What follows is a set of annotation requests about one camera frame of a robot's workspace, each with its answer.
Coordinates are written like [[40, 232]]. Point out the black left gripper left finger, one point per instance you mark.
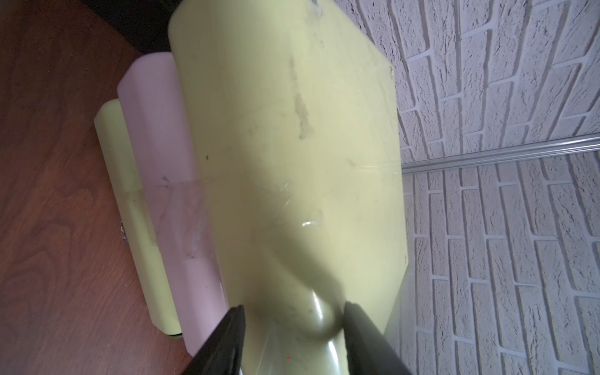
[[222, 352]]

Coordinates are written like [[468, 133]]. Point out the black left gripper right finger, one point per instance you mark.
[[368, 351]]

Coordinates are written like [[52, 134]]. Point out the yellow-green drawer cabinet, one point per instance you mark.
[[267, 149]]

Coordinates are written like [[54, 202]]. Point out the black plastic toolbox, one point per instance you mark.
[[143, 23]]

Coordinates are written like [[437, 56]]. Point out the aluminium corner post right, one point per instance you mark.
[[560, 147]]

